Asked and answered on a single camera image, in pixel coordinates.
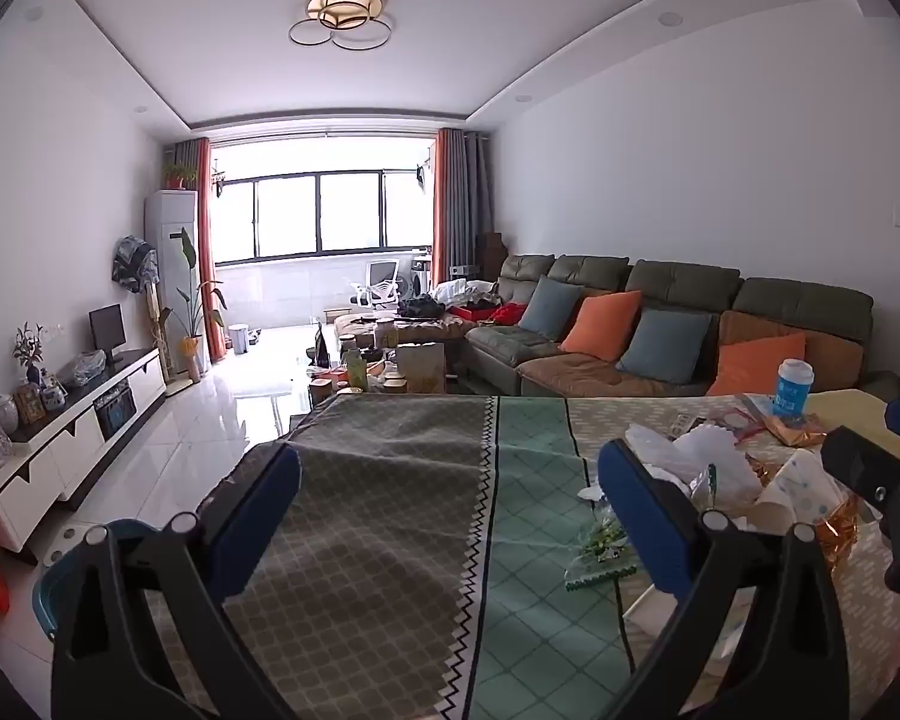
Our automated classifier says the orange and grey curtain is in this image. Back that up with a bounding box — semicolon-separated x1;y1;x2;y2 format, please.
172;136;220;376
430;127;496;287

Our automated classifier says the orange cushion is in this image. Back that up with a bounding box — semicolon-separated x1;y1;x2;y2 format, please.
704;333;808;398
558;289;644;362

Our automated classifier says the dark wood cabinet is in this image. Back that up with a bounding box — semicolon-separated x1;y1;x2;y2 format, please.
475;232;508;283

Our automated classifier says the yellow cloth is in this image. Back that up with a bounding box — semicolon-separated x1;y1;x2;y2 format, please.
806;388;900;460

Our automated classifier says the group of glass jars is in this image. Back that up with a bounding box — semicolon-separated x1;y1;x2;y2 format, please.
307;326;413;410

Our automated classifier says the plastic-wrapped bundle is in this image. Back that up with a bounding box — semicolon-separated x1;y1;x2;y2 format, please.
59;350;108;392

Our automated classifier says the wooden tea table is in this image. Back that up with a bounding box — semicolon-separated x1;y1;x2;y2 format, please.
333;312;478;362

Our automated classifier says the tall leafy plant yellow pot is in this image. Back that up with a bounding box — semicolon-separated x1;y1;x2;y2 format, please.
157;228;227;385

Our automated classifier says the white standing air conditioner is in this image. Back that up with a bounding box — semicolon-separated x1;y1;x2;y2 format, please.
144;189;198;377

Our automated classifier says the blue cushion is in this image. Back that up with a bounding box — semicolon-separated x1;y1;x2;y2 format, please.
517;274;587;343
614;307;714;384

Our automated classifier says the red clothing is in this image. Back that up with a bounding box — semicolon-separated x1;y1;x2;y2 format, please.
450;301;530;328

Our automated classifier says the blue white canister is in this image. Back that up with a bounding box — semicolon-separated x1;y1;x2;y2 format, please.
772;358;815;421

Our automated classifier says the large window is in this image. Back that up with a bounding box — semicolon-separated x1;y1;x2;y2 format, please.
214;165;432;265

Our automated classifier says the white clothes pile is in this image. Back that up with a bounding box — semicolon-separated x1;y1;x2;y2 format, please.
428;277;497;309

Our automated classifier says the white office chair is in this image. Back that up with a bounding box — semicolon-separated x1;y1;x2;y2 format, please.
348;259;407;313

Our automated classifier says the teal plastic bin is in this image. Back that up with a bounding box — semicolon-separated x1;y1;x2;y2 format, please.
32;517;170;642

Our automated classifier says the wooden photo frame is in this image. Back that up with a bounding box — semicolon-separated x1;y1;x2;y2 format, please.
13;382;47;425

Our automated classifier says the white dotted paper wrapper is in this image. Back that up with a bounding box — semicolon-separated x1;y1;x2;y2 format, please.
756;450;835;535

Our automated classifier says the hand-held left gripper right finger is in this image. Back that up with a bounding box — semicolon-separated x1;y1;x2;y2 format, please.
597;436;850;720

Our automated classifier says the cloth-covered standing fan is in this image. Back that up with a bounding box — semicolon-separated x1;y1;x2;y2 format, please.
111;234;175;385

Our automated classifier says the white black TV cabinet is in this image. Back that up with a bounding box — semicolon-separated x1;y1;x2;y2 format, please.
0;347;168;563

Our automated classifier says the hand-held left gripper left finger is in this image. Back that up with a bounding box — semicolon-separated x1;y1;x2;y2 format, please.
49;441;302;720

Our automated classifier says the green snack wrapper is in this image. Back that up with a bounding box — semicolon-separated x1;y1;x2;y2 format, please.
565;516;640;595

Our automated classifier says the grey green patterned tablecloth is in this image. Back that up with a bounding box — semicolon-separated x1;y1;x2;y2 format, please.
150;390;900;720

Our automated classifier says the beige paper bag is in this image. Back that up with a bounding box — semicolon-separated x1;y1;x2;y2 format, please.
395;342;448;395

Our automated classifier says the gold foil wrapper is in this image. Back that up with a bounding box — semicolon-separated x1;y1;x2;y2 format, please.
754;414;827;452
814;499;865;567

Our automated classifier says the white plastic bag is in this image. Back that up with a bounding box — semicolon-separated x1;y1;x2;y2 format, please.
625;424;691;482

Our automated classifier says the clear red-trim bag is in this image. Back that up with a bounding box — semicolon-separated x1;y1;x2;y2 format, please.
726;403;779;437

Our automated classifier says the black monitor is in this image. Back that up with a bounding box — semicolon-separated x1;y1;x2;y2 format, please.
88;303;129;365

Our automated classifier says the small plant blue vase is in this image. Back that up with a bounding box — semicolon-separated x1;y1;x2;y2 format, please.
12;322;47;388

